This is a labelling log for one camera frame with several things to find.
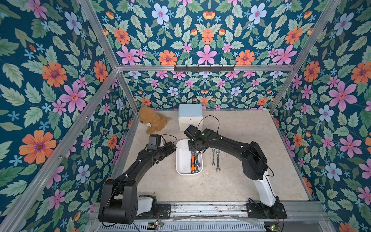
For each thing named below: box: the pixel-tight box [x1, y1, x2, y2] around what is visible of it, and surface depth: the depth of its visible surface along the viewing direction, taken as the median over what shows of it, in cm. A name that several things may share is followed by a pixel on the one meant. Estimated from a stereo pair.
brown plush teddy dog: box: [138, 106, 172, 135], surface depth 98 cm
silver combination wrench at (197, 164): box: [194, 151, 201, 173], surface depth 91 cm
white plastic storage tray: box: [175, 139, 204, 176], surface depth 92 cm
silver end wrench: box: [215, 150, 221, 172], surface depth 92 cm
